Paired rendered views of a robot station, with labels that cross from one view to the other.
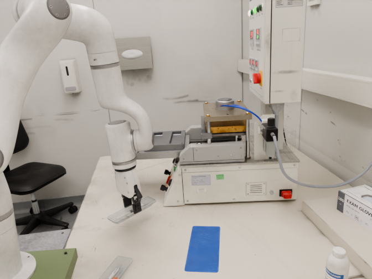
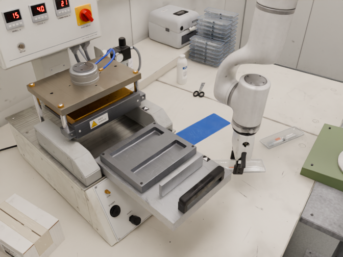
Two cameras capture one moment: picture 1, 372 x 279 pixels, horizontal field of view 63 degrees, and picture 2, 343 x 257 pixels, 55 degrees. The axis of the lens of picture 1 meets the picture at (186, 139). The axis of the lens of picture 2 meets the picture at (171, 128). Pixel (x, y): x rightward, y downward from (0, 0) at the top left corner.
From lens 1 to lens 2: 183 cm
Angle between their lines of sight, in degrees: 113
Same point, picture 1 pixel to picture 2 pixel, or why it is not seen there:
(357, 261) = (152, 77)
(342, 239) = (143, 80)
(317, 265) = (164, 91)
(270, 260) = (179, 103)
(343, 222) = not seen: hidden behind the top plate
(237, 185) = not seen: hidden behind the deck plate
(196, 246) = (207, 131)
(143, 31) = not seen: outside the picture
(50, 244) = (326, 205)
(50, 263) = (325, 160)
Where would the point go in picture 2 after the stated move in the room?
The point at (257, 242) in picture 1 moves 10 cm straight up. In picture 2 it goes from (170, 112) to (170, 93)
